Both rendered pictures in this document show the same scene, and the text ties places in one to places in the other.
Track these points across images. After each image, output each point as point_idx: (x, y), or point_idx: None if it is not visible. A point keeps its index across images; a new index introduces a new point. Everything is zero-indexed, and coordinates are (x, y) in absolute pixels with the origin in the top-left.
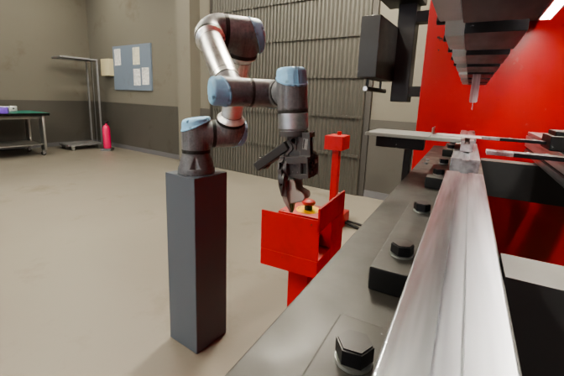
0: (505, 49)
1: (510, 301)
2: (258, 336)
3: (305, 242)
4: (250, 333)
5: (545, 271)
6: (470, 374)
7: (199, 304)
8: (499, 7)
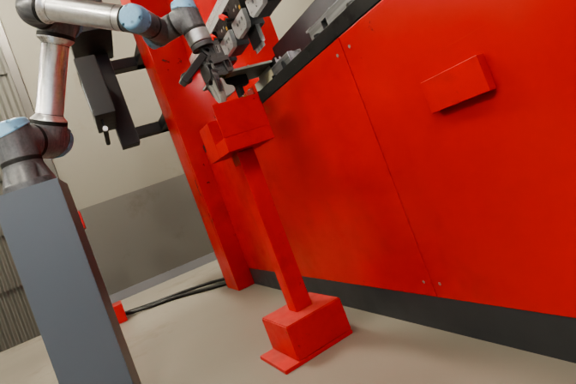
0: None
1: None
2: (183, 370)
3: (255, 113)
4: (173, 376)
5: None
6: None
7: (119, 345)
8: None
